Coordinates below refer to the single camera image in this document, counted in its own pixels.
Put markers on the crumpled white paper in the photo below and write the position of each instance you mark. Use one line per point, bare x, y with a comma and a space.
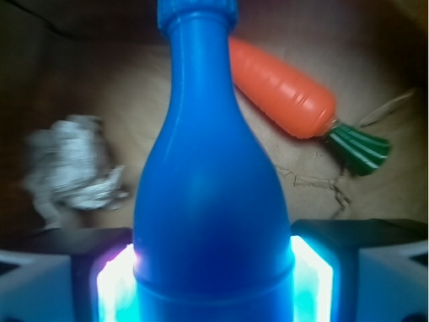
69, 169

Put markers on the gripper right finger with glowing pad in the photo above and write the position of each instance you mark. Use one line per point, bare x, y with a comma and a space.
360, 270

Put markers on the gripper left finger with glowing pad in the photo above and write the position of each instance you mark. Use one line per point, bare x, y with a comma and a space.
51, 275

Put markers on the blue plastic bottle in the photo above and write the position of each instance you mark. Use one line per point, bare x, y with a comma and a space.
211, 229

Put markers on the brown paper bag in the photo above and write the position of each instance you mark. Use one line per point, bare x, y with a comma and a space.
108, 59

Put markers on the orange toy carrot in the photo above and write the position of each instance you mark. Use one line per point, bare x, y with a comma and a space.
302, 107

